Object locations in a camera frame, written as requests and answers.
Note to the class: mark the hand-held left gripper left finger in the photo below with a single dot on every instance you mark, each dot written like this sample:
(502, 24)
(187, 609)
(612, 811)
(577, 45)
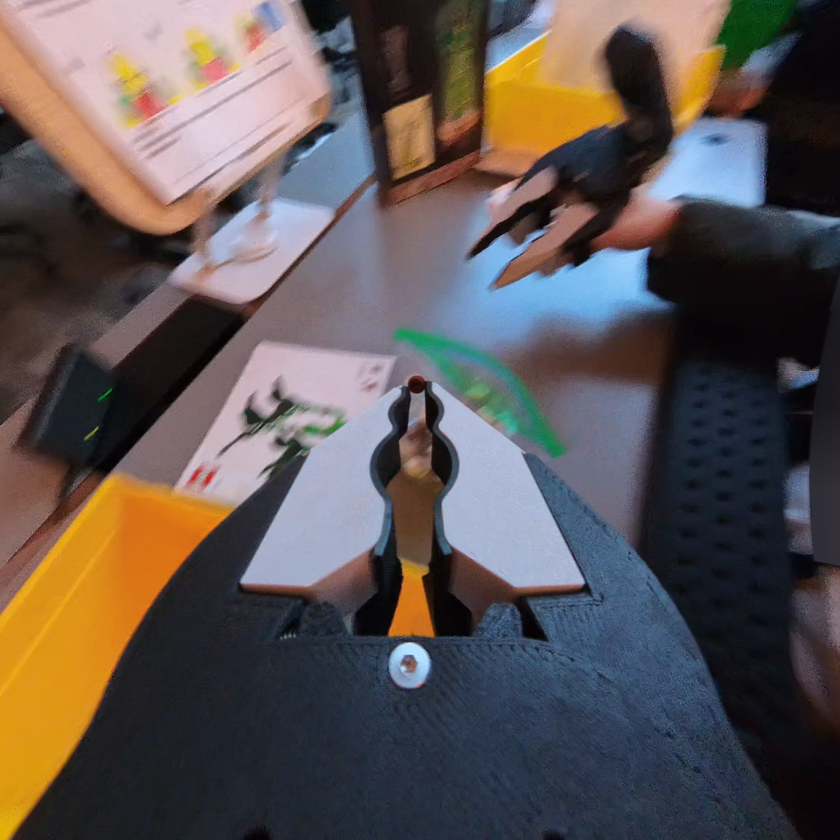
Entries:
(315, 525)

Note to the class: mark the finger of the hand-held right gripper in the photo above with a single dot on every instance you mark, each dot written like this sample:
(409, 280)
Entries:
(518, 203)
(551, 249)

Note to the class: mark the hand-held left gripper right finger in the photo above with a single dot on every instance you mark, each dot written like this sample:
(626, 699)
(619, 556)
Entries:
(512, 525)

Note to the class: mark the clear zip bag green seal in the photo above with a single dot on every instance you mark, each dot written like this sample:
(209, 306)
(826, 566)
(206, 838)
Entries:
(485, 387)

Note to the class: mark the dark red round toy stud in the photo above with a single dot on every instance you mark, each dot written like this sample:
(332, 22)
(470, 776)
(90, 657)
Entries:
(416, 384)

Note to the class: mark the yellow plastic bin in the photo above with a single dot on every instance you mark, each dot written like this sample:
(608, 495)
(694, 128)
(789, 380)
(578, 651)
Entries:
(65, 623)
(544, 111)

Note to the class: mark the person's right forearm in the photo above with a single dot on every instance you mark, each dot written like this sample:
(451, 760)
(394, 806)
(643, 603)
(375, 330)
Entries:
(741, 275)

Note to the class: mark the grey desk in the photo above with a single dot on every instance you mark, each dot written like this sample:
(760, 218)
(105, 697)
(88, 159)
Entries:
(394, 275)

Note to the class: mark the person's right hand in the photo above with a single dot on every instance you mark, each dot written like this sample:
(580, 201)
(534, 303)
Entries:
(643, 226)

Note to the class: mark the pale paper bag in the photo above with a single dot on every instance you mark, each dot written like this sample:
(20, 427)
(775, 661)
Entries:
(590, 39)

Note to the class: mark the pile of mixed toy bricks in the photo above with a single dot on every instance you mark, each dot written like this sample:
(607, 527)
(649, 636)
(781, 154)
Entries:
(417, 453)

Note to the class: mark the black toy set box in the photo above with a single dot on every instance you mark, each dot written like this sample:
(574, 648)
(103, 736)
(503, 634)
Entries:
(420, 98)

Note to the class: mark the toy instruction booklet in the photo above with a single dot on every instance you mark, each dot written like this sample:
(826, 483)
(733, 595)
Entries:
(315, 374)

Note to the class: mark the black perforated chair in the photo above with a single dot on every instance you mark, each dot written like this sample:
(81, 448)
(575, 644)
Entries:
(715, 525)

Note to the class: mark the black device with green lights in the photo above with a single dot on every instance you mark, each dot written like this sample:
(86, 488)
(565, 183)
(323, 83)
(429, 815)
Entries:
(65, 407)

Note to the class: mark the person's pale garment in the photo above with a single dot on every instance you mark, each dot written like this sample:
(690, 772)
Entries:
(817, 656)

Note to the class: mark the wooden board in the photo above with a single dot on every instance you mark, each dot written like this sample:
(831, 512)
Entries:
(85, 170)

